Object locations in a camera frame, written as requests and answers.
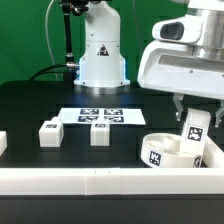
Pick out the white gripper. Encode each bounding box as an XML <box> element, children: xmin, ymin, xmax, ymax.
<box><xmin>138</xmin><ymin>41</ymin><xmax>224</xmax><ymax>128</ymax></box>

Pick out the white round stool seat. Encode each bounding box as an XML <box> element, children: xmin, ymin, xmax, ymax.
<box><xmin>140</xmin><ymin>133</ymin><xmax>205</xmax><ymax>168</ymax></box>

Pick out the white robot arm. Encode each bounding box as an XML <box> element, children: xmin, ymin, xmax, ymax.
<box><xmin>76</xmin><ymin>0</ymin><xmax>224</xmax><ymax>124</ymax></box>

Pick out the white U-shaped obstacle fence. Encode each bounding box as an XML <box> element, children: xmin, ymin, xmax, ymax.
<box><xmin>0</xmin><ymin>141</ymin><xmax>224</xmax><ymax>195</ymax></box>

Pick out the white marker tag sheet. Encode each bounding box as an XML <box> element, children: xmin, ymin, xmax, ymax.
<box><xmin>58</xmin><ymin>108</ymin><xmax>146</xmax><ymax>125</ymax></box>

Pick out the black cable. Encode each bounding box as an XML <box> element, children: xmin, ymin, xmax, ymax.
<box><xmin>28</xmin><ymin>63</ymin><xmax>80</xmax><ymax>82</ymax></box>

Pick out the white cable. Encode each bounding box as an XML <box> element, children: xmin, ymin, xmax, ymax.
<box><xmin>44</xmin><ymin>0</ymin><xmax>59</xmax><ymax>81</ymax></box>

